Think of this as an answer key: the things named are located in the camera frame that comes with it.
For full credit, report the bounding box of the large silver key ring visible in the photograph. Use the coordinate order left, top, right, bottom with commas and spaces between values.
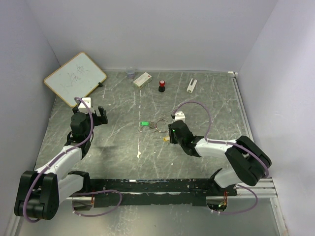
147, 118, 170, 134

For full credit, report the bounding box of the green key tag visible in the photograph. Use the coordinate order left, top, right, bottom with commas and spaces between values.
139, 121, 150, 126

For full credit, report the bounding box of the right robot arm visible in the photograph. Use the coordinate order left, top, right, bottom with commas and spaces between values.
168, 120, 272, 196

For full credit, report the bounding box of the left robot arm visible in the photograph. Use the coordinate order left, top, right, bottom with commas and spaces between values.
14, 106, 108, 221

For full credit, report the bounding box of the white stapler remover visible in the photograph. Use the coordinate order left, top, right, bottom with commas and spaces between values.
187, 78, 197, 93

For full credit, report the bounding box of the red and black stamp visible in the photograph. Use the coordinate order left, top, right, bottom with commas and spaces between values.
158, 80, 165, 92

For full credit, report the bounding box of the small clear plastic cup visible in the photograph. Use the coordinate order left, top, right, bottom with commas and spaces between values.
126, 67, 135, 79

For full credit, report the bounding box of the white cardboard box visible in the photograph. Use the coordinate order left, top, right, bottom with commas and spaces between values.
133, 72, 152, 89

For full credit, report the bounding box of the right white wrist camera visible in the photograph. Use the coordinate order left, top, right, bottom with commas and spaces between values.
172, 111, 186, 122

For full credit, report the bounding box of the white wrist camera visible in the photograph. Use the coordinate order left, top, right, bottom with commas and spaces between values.
78, 97, 94, 114
172, 111, 186, 122

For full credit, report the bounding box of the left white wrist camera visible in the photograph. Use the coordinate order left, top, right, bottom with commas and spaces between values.
78, 97, 94, 114

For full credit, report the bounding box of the white board with wooden frame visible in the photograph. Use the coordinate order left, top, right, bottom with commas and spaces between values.
44, 52, 107, 108

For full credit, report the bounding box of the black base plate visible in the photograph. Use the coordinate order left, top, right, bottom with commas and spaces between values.
71, 178, 238, 208

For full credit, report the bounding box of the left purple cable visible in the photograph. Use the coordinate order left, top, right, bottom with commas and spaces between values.
23, 97, 123, 223

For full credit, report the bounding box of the purple cable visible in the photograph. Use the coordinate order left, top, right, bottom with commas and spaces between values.
171, 101, 270, 215
23, 97, 123, 223

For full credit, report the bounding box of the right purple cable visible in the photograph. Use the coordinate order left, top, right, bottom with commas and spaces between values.
171, 101, 270, 215

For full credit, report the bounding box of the aluminium rail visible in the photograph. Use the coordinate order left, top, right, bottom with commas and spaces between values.
67, 179, 276, 199

